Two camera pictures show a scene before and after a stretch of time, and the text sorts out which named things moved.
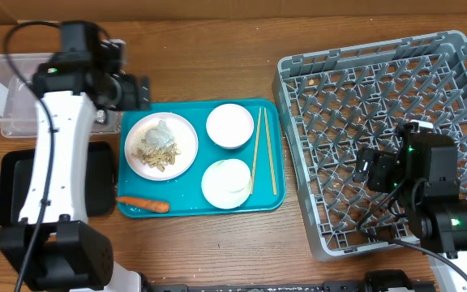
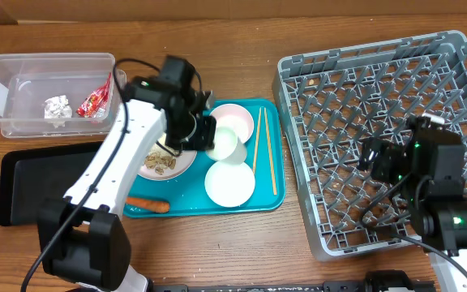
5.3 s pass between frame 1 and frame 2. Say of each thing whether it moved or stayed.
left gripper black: moved
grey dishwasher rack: stayed
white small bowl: stayed
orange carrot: stayed
